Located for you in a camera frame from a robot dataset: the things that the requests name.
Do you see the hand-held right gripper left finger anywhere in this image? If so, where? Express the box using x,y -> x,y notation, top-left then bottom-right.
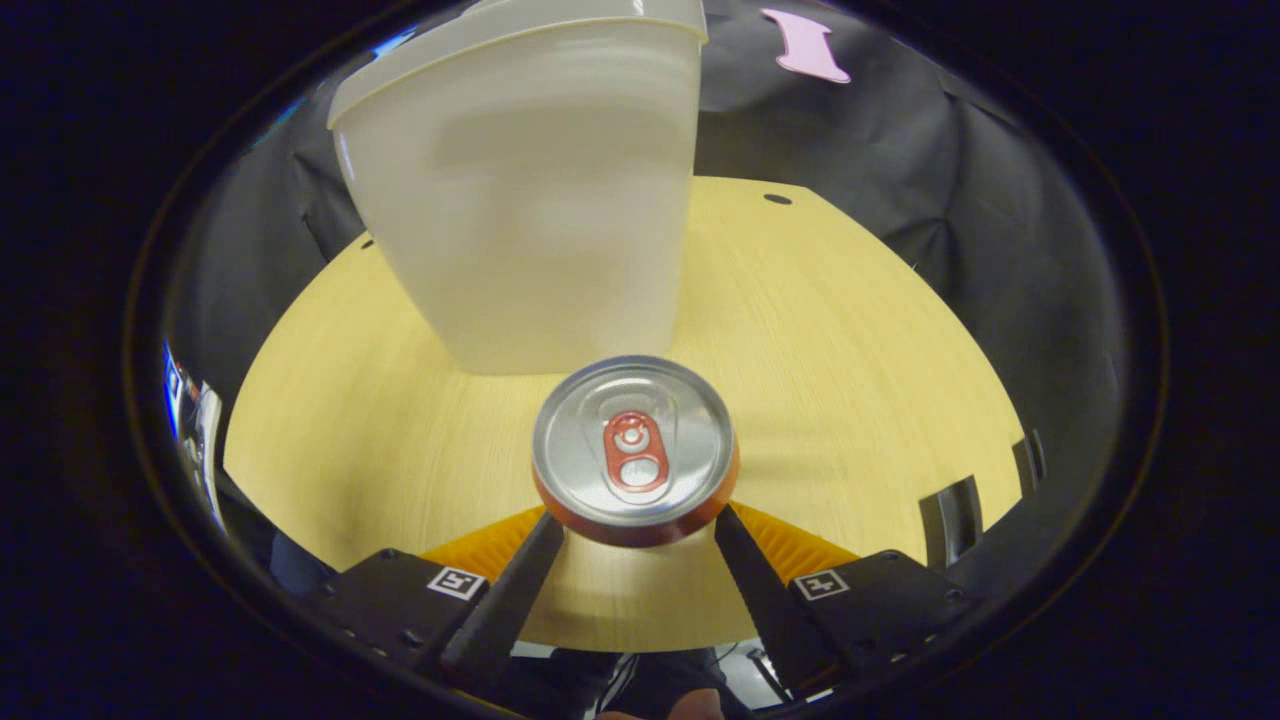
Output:
305,503 -> 567,693

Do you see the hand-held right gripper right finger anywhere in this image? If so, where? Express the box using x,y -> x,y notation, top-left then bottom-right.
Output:
712,500 -> 971,701

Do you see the white desktop garbage bin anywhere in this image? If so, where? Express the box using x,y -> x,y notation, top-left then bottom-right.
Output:
327,0 -> 709,377

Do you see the wooden desktop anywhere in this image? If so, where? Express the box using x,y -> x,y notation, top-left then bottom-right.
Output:
222,175 -> 1026,653

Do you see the person's dark clothing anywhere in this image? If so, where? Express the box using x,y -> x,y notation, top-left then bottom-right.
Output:
495,648 -> 761,720

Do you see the black chair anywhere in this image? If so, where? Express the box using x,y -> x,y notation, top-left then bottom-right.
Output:
918,428 -> 1048,573

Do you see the white device with cables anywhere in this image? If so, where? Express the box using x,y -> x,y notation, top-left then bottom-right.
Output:
183,378 -> 225,526

